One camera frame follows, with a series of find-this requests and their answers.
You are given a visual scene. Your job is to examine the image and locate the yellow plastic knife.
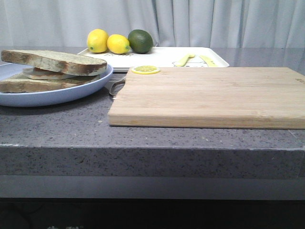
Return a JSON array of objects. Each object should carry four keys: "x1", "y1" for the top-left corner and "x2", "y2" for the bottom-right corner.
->
[{"x1": 199, "y1": 55, "x2": 218, "y2": 67}]

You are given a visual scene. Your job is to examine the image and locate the bread slice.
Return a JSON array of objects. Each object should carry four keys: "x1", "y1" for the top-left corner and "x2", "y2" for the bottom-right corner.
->
[
  {"x1": 0, "y1": 73, "x2": 101, "y2": 93},
  {"x1": 1, "y1": 50, "x2": 107, "y2": 76}
]

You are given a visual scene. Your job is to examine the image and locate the wooden cutting board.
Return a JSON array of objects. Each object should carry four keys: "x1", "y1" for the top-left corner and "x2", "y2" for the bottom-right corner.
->
[{"x1": 108, "y1": 67, "x2": 305, "y2": 129}]

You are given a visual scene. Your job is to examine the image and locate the white serving tray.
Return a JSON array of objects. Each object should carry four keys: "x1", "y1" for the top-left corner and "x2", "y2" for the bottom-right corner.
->
[{"x1": 79, "y1": 47, "x2": 229, "y2": 73}]

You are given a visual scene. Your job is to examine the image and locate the fried egg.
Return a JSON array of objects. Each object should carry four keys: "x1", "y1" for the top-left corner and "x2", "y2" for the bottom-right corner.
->
[{"x1": 22, "y1": 68, "x2": 76, "y2": 80}]

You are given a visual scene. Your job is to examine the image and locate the green lime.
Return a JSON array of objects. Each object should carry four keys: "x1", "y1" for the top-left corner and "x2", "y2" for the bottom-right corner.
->
[{"x1": 128, "y1": 30, "x2": 153, "y2": 54}]

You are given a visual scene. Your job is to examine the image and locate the yellow lemon left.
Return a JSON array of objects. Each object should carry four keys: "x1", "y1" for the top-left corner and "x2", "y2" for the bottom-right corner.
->
[{"x1": 87, "y1": 29, "x2": 109, "y2": 53}]

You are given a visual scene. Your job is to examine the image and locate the grey curtain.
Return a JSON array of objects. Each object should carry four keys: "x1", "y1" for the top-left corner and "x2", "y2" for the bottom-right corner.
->
[{"x1": 0, "y1": 0, "x2": 305, "y2": 48}]

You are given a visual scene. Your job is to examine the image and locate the lemon slice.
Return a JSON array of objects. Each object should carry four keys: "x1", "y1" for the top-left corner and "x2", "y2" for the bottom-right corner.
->
[{"x1": 131, "y1": 65, "x2": 160, "y2": 74}]

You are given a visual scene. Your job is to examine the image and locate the yellow lemon middle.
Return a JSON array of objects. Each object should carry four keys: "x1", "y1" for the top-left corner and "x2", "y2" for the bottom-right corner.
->
[{"x1": 107, "y1": 34, "x2": 130, "y2": 54}]

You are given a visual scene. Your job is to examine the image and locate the light blue plate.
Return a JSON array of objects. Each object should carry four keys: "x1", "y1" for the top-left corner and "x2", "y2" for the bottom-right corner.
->
[{"x1": 0, "y1": 65, "x2": 113, "y2": 107}]

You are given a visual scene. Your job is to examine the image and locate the yellow lemon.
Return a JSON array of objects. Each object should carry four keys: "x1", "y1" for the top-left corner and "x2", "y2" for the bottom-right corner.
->
[
  {"x1": 87, "y1": 29, "x2": 109, "y2": 53},
  {"x1": 107, "y1": 34, "x2": 130, "y2": 54}
]

